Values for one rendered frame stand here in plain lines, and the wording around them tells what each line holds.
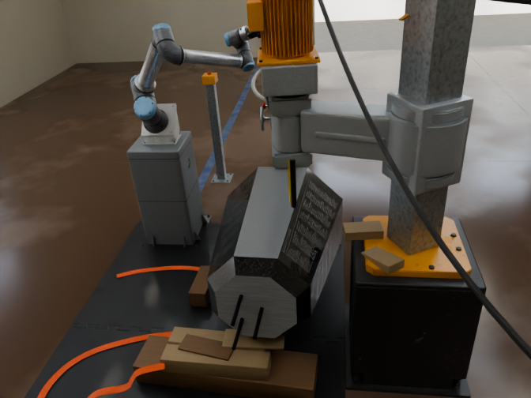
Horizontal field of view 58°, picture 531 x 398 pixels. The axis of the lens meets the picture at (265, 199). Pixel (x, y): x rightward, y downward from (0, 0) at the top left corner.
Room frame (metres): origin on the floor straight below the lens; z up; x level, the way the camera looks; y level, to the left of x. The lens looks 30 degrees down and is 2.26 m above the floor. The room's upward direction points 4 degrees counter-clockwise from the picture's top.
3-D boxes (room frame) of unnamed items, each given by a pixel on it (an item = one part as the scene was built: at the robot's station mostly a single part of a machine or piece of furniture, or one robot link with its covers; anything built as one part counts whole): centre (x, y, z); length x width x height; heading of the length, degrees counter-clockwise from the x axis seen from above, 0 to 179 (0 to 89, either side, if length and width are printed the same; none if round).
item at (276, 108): (2.52, -0.15, 1.30); 0.74 x 0.23 x 0.49; 178
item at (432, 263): (1.98, -0.74, 0.76); 0.49 x 0.49 x 0.05; 80
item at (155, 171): (3.41, 0.78, 0.43); 0.50 x 0.50 x 0.85; 81
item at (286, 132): (2.26, -0.15, 1.34); 0.19 x 0.19 x 0.20
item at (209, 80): (4.34, 0.43, 0.54); 0.20 x 0.20 x 1.09; 80
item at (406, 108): (1.98, -0.74, 1.36); 0.35 x 0.35 x 0.41
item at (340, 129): (2.07, -0.56, 1.36); 0.74 x 0.34 x 0.25; 65
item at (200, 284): (2.59, 0.48, 0.07); 0.30 x 0.12 x 0.12; 168
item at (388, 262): (1.85, -0.55, 0.80); 0.20 x 0.10 x 0.05; 28
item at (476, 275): (1.98, -0.74, 0.37); 0.66 x 0.66 x 0.74; 80
